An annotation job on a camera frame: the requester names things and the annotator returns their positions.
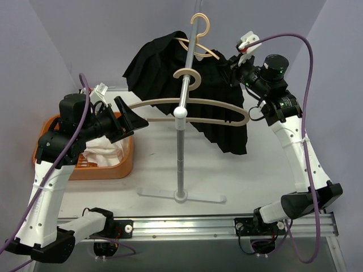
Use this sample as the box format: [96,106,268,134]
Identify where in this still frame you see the white pleated skirt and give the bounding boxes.
[82,136,128,167]

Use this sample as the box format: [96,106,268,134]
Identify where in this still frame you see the beige wooden hanger front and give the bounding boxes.
[129,68,250,131]

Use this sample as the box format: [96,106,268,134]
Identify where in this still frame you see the beige wooden hanger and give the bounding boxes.
[129,68,250,131]
[171,12,221,61]

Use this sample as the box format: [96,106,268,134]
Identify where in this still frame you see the black garment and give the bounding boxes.
[123,31,248,155]

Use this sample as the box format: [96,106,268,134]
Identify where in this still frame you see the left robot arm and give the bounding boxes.
[5,93,149,264]

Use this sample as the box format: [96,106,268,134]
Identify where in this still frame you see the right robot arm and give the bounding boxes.
[223,54,343,234]

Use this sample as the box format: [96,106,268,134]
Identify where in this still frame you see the beige wooden hanger rear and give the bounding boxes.
[171,12,221,61]

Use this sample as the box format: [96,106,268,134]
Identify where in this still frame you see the silver clothes rack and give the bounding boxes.
[137,1,227,203]

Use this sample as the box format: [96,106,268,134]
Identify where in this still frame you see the orange plastic basket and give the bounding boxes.
[31,112,134,181]

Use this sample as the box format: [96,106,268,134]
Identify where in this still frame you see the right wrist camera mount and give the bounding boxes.
[237,31,261,66]

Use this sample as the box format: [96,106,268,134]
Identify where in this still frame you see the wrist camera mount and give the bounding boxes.
[89,83,108,107]
[237,31,261,66]

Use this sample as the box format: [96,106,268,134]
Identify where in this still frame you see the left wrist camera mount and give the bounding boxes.
[89,83,108,107]

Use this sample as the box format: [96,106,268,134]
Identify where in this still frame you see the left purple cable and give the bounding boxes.
[0,73,137,270]

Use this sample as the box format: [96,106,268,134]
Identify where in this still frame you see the purple cable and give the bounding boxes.
[243,33,323,264]
[0,73,137,270]

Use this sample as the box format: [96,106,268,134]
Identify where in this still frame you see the aluminium mounting rail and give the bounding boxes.
[115,214,339,241]

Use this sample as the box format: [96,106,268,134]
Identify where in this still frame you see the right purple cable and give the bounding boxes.
[243,33,323,264]

